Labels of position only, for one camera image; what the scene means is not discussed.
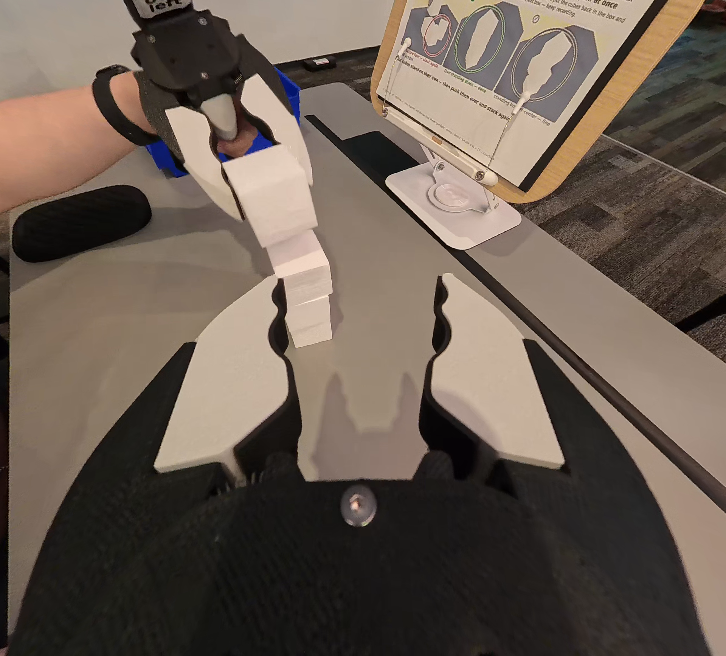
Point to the blue plastic bin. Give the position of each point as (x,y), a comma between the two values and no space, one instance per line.
(164,159)

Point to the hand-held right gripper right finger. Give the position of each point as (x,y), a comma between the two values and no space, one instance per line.
(493,383)

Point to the person's left hand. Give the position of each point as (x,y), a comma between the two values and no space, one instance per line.
(238,142)

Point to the white foam cube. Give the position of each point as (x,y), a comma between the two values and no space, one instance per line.
(300,256)
(312,290)
(272,196)
(312,327)

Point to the black wristband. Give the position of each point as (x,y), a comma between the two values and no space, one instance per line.
(113,105)

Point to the person's left forearm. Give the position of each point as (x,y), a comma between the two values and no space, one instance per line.
(56,145)

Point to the printed instruction sheet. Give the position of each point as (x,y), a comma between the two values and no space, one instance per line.
(510,43)

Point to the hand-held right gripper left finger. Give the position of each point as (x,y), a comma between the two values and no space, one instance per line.
(227,389)

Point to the black wrist rest pad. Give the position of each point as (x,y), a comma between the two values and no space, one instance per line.
(79,222)

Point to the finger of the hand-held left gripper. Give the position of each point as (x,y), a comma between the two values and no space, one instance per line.
(201,162)
(278,122)

